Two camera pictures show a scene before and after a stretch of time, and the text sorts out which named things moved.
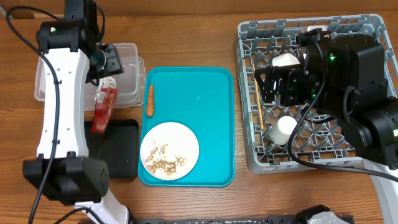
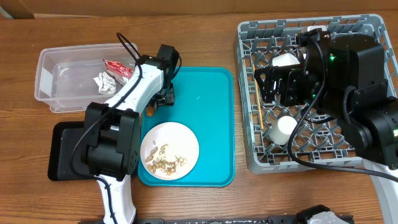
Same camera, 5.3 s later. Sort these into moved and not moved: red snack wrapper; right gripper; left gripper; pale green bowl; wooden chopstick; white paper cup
Moved: red snack wrapper; left gripper
Not moved: right gripper; wooden chopstick; white paper cup; pale green bowl
